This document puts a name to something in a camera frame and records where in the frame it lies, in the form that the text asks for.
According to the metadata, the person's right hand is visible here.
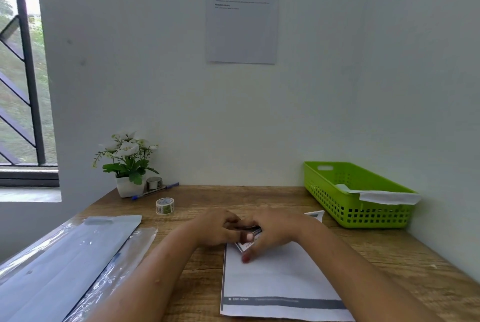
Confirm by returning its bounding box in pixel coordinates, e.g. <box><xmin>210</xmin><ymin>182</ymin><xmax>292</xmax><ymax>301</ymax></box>
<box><xmin>240</xmin><ymin>208</ymin><xmax>309</xmax><ymax>263</ymax></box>

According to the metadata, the person's left hand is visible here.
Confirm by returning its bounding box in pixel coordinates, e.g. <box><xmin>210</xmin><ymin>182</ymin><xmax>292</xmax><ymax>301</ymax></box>
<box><xmin>186</xmin><ymin>208</ymin><xmax>244</xmax><ymax>248</ymax></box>

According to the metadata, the small printed label sticker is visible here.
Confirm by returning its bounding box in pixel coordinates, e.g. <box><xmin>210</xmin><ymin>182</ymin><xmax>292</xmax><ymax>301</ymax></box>
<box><xmin>235</xmin><ymin>226</ymin><xmax>263</xmax><ymax>253</ymax></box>

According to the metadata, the person's right forearm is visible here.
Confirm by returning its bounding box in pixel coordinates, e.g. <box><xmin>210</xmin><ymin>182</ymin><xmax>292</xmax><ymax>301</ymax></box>
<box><xmin>296</xmin><ymin>220</ymin><xmax>447</xmax><ymax>322</ymax></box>

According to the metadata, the person's left forearm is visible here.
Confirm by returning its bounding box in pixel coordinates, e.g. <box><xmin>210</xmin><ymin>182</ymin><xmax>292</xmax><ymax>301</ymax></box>
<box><xmin>84</xmin><ymin>225</ymin><xmax>200</xmax><ymax>322</ymax></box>

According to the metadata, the white mailer bag grey stripe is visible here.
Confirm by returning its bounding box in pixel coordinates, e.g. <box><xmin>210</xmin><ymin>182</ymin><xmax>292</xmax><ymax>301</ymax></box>
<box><xmin>220</xmin><ymin>237</ymin><xmax>356</xmax><ymax>322</ymax></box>

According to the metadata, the printed white tape roll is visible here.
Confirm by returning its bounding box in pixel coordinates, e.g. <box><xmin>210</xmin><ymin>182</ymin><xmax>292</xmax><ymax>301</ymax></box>
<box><xmin>155</xmin><ymin>197</ymin><xmax>175</xmax><ymax>216</ymax></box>

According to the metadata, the blue pen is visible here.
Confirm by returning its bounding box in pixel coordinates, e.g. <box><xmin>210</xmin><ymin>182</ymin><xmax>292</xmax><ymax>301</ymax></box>
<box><xmin>131</xmin><ymin>182</ymin><xmax>179</xmax><ymax>201</ymax></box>

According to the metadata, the green plastic basket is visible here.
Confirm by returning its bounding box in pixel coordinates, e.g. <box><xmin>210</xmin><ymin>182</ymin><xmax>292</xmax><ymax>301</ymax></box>
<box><xmin>303</xmin><ymin>161</ymin><xmax>420</xmax><ymax>229</ymax></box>

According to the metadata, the clear plastic sleeve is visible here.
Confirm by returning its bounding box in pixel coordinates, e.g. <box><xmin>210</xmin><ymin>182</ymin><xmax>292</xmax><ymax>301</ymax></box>
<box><xmin>64</xmin><ymin>226</ymin><xmax>159</xmax><ymax>322</ymax></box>

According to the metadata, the white flower plant in pot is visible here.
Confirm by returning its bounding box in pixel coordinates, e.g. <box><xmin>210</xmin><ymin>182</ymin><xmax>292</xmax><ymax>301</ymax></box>
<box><xmin>93</xmin><ymin>131</ymin><xmax>160</xmax><ymax>198</ymax></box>

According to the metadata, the white folded mailer bag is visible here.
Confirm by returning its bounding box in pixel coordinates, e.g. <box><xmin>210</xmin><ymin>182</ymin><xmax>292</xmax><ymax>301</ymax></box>
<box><xmin>334</xmin><ymin>183</ymin><xmax>421</xmax><ymax>205</ymax></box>

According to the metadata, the grey mailer pack in plastic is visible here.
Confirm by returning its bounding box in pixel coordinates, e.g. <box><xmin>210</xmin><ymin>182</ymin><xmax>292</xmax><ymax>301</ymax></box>
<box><xmin>0</xmin><ymin>215</ymin><xmax>143</xmax><ymax>322</ymax></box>

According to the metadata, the grey paper notice sheet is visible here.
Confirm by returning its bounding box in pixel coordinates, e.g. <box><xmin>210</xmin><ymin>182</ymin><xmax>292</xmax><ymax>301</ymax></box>
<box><xmin>205</xmin><ymin>0</ymin><xmax>282</xmax><ymax>64</ymax></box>

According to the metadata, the black metal window grille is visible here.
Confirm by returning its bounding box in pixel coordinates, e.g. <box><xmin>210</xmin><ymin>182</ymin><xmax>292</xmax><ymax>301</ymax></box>
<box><xmin>0</xmin><ymin>0</ymin><xmax>47</xmax><ymax>166</ymax></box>

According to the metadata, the black window frame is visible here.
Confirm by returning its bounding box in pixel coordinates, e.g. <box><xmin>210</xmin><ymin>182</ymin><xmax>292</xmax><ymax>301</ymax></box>
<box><xmin>0</xmin><ymin>163</ymin><xmax>60</xmax><ymax>188</ymax></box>

